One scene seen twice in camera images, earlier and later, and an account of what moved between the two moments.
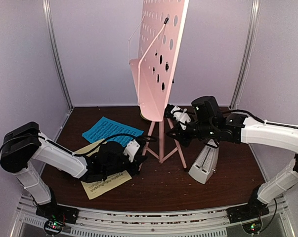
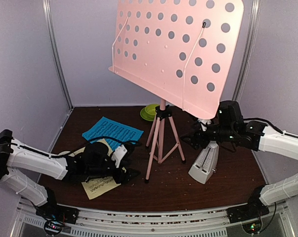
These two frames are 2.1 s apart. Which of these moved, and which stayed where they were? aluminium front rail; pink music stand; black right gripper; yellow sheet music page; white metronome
Moved: pink music stand; black right gripper
Stayed: yellow sheet music page; white metronome; aluminium front rail
